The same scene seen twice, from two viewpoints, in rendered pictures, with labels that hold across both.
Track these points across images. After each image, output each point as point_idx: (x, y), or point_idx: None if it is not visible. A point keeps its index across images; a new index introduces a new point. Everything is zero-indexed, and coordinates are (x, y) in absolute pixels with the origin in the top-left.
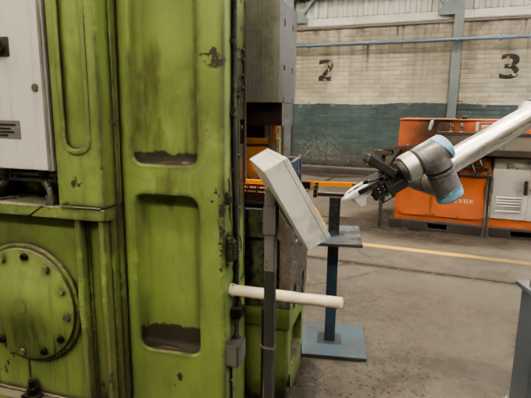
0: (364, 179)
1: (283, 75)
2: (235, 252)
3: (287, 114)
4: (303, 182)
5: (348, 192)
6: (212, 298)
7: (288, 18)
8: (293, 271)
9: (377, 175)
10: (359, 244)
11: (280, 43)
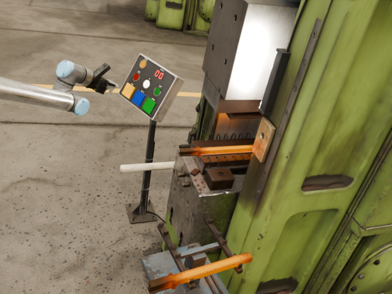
0: (109, 81)
1: (210, 52)
2: (189, 139)
3: (209, 93)
4: (184, 148)
5: (115, 83)
6: None
7: (226, 3)
8: (172, 193)
9: (101, 76)
10: (144, 256)
11: (211, 21)
